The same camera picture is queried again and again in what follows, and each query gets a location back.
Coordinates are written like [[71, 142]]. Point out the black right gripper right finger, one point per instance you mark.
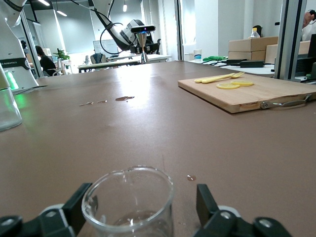
[[209, 209]]

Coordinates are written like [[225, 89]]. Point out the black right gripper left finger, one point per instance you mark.
[[71, 209]]

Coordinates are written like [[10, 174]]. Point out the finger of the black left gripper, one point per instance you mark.
[[134, 49], [151, 49]]

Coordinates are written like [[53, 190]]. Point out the steel double jigger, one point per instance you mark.
[[142, 39]]

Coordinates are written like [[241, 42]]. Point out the clear glass measuring cup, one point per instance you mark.
[[148, 197]]

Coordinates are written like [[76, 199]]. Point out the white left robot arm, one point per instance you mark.
[[14, 49]]

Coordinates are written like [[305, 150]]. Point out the white paper cup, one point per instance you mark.
[[197, 55]]

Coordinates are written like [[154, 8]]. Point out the long white desk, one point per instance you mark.
[[111, 64]]

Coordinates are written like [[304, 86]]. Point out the white board panel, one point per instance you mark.
[[105, 47]]

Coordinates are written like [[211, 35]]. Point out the potted green plant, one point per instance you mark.
[[61, 54]]

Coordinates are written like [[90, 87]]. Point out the brown table cover sheet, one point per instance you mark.
[[148, 123]]

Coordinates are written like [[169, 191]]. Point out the yellow lemon slice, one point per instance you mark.
[[227, 86], [245, 83]]

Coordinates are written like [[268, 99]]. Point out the yellow plastic fork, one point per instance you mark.
[[238, 74]]

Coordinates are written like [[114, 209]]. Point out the seated person dark clothes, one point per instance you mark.
[[45, 64]]

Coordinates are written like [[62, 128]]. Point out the flat cardboard box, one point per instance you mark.
[[247, 55]]

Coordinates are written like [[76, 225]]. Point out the large cardboard box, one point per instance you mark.
[[251, 44]]

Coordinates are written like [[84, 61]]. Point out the black power adapter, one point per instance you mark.
[[251, 64]]

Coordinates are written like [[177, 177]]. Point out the plastic bottle yellow cap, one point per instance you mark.
[[254, 33]]

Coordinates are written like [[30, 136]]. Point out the wooden cutting board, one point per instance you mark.
[[247, 96]]

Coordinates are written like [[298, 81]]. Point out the green sleeved glass bottle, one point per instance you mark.
[[10, 111]]

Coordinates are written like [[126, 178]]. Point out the pale cardboard box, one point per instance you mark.
[[271, 53]]

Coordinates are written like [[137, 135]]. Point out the person in white shirt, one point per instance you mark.
[[308, 27]]

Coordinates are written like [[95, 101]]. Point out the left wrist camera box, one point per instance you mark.
[[143, 29]]

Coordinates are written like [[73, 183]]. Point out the aluminium frame post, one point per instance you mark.
[[288, 37]]

